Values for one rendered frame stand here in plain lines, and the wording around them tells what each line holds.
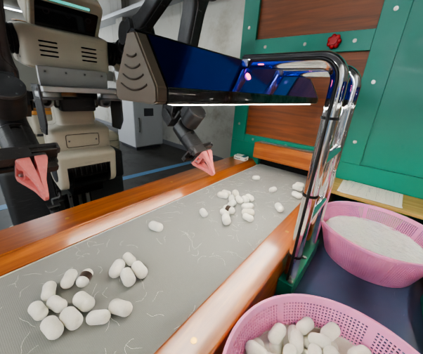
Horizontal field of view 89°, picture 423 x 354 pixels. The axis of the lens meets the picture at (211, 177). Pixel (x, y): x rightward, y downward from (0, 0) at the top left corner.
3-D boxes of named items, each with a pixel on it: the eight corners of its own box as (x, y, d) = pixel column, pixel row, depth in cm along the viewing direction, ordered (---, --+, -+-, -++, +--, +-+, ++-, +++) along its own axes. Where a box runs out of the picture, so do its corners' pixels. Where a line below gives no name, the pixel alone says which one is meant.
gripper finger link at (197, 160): (228, 165, 71) (212, 142, 72) (215, 171, 65) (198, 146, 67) (216, 176, 75) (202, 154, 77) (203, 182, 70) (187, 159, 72)
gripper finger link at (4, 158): (63, 185, 39) (43, 145, 41) (12, 199, 34) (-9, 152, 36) (60, 203, 44) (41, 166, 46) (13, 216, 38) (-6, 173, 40)
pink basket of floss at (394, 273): (350, 301, 44) (365, 265, 41) (296, 226, 69) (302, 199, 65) (469, 300, 46) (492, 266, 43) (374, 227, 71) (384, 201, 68)
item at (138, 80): (115, 99, 27) (109, 31, 24) (292, 102, 73) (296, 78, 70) (155, 105, 22) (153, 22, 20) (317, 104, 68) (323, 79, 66)
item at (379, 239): (310, 255, 55) (315, 237, 53) (329, 220, 72) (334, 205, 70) (427, 310, 43) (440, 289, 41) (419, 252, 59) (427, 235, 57)
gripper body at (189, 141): (214, 145, 72) (202, 128, 74) (194, 151, 65) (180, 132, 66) (204, 156, 77) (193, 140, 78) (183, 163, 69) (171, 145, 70)
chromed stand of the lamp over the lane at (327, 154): (214, 256, 54) (231, 52, 38) (253, 223, 69) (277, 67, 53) (288, 302, 43) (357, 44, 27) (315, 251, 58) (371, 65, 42)
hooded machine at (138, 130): (164, 147, 420) (162, 71, 371) (136, 151, 381) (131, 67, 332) (145, 140, 462) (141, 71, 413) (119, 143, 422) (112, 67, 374)
